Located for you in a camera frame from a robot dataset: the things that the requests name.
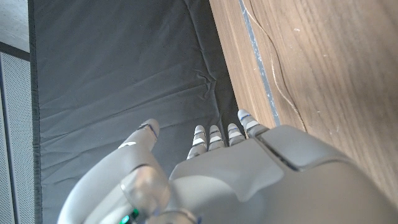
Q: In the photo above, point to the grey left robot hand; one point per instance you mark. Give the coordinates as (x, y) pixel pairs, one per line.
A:
(248, 180)

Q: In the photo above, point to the jute twine spool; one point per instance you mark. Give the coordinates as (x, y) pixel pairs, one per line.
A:
(275, 74)

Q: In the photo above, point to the black backdrop curtain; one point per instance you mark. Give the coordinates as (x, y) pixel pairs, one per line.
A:
(124, 62)

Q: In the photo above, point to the grey perforated panel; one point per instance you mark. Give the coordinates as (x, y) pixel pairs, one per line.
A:
(18, 124)

